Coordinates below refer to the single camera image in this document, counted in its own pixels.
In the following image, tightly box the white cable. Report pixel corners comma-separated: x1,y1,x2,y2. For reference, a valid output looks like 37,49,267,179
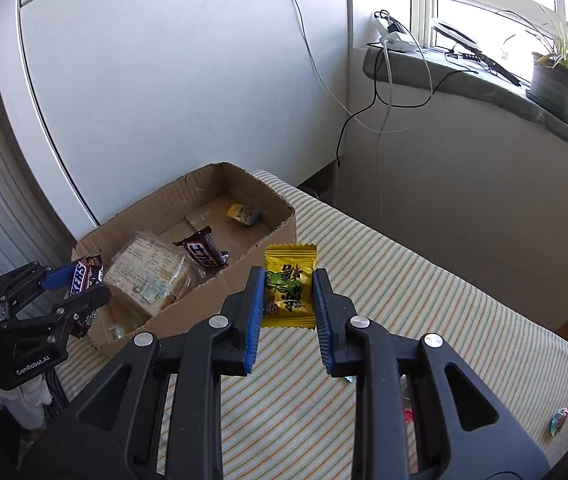
283,0,411,217

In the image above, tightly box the striped bed sheet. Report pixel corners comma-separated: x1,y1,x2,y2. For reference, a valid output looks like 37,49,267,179
54,169,568,480

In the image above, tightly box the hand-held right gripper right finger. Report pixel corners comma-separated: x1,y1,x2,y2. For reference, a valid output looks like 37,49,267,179
313,269,551,480

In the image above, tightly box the white wardrobe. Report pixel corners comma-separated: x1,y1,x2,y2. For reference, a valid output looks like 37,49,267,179
0,0,351,281

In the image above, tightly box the brown chocolate bar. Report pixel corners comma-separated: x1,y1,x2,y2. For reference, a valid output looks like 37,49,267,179
173,227,230,269
66,253,105,302

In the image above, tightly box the potted spider plant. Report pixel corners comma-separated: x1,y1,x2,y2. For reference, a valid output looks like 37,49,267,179
498,0,568,182

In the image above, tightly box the yellow snack packet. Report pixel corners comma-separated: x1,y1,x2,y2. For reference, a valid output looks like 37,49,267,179
261,242,319,330

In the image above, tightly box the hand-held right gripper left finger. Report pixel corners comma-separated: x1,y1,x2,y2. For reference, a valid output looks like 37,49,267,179
18,266,265,480

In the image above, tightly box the black cable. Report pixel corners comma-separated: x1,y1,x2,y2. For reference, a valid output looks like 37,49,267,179
336,49,481,169

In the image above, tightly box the white power strip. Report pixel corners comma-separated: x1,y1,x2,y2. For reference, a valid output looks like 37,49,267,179
374,9,417,54

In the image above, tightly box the clear bread package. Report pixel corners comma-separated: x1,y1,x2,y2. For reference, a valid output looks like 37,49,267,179
102,230,207,319

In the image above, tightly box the grey windowsill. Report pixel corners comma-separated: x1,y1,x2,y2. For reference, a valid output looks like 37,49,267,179
363,44,568,162

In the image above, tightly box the cardboard box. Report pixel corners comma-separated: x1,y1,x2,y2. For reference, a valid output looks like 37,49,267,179
71,161,297,359

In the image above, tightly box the ring light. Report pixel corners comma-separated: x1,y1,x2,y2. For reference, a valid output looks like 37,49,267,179
431,19,523,87

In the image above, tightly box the yellow jelly cup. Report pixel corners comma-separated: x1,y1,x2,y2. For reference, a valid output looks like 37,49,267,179
226,202,263,226

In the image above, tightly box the white cloth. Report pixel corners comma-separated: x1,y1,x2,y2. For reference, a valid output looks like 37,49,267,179
0,375,50,432

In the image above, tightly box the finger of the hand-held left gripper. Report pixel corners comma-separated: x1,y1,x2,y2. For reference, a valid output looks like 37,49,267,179
0,261,78,311
0,286,113,333

